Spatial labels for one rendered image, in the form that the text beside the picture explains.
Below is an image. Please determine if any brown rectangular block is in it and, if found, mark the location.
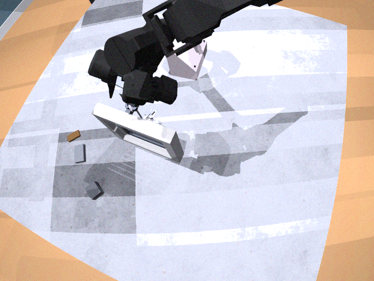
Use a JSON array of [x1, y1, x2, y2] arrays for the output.
[[67, 130, 81, 142]]

